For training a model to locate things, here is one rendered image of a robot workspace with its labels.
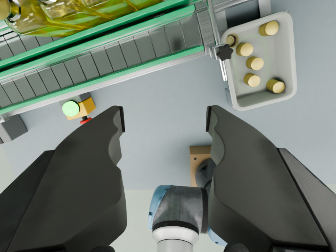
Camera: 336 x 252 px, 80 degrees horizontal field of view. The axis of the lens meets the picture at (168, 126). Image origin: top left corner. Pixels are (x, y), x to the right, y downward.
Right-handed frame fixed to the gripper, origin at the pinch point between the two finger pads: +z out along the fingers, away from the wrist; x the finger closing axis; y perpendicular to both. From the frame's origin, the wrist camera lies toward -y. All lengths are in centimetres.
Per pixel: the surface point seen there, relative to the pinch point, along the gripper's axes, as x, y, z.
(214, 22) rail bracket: 9.8, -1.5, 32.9
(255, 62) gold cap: 25, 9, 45
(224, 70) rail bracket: 12.6, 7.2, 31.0
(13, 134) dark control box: -49, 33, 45
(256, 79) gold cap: 26, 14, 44
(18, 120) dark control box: -50, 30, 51
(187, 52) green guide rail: 4.8, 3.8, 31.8
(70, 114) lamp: -27, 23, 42
